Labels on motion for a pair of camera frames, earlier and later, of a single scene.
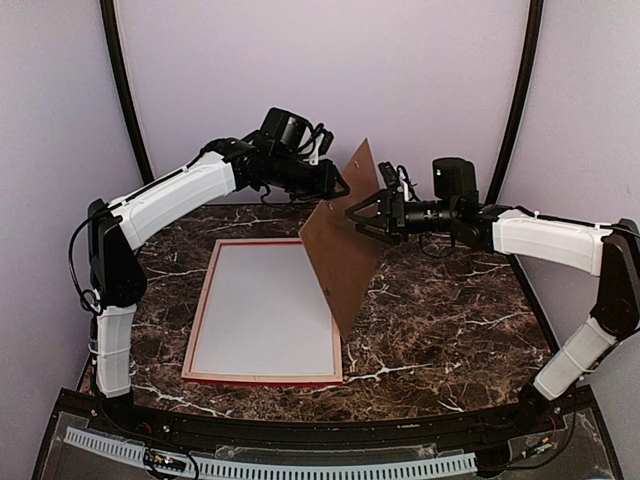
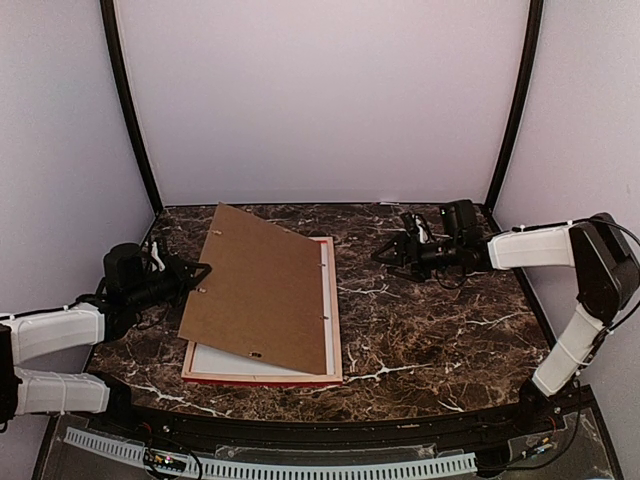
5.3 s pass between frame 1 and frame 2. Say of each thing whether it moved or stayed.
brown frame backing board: moved
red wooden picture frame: stayed
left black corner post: stayed
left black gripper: moved
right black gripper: moved
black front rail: stayed
